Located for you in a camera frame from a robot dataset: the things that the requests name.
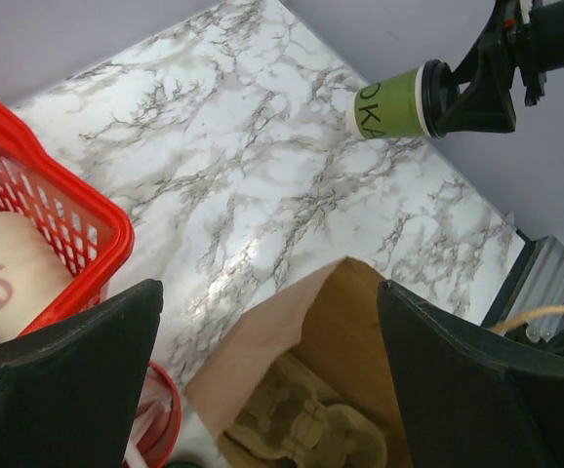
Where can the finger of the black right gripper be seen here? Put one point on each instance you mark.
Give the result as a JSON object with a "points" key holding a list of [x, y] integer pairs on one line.
{"points": [[477, 63], [485, 106]]}

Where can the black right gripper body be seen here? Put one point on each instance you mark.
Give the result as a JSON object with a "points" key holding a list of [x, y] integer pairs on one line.
{"points": [[523, 36]]}

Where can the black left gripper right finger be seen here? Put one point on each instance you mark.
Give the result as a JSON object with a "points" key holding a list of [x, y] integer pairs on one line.
{"points": [[467, 396]]}

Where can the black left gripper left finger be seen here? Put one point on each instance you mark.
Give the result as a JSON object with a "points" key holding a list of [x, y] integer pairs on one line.
{"points": [[69, 392]]}

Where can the green paper coffee cup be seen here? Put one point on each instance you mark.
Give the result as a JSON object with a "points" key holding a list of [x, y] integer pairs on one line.
{"points": [[392, 108]]}

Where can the brown paper bag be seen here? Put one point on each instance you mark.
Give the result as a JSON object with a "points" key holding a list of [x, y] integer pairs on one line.
{"points": [[329, 321]]}

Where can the brown cardboard cup carrier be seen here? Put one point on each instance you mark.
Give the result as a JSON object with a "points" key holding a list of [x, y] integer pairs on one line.
{"points": [[289, 418]]}

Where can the red cup holder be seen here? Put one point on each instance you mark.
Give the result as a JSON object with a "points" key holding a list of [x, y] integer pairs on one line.
{"points": [[157, 421]]}

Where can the cream pump bottle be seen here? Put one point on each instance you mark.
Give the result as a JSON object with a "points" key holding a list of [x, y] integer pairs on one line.
{"points": [[31, 274]]}

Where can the red plastic shopping basket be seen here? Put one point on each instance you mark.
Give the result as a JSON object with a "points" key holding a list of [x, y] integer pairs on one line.
{"points": [[90, 235]]}

